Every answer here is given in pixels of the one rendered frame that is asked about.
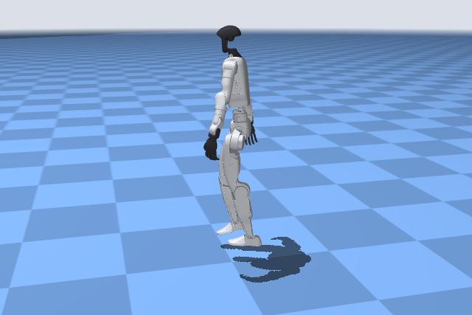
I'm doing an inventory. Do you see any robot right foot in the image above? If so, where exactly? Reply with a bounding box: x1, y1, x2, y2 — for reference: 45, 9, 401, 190
216, 221, 243, 235

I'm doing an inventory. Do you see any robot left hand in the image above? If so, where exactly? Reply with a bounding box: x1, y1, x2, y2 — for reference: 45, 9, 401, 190
204, 128, 221, 160

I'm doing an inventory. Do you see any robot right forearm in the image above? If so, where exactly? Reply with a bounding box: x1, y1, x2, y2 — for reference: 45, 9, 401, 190
243, 98, 253, 122

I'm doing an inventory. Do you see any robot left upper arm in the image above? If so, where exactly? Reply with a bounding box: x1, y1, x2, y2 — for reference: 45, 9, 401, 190
218, 60, 237, 105

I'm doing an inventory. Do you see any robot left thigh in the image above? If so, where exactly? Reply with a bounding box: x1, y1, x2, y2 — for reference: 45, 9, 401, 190
222, 129, 250, 195

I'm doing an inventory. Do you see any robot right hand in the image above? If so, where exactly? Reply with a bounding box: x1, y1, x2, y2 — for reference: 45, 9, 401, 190
245, 116, 257, 145

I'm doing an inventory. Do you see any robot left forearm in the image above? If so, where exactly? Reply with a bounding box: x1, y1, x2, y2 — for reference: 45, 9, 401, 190
209, 92, 227, 135

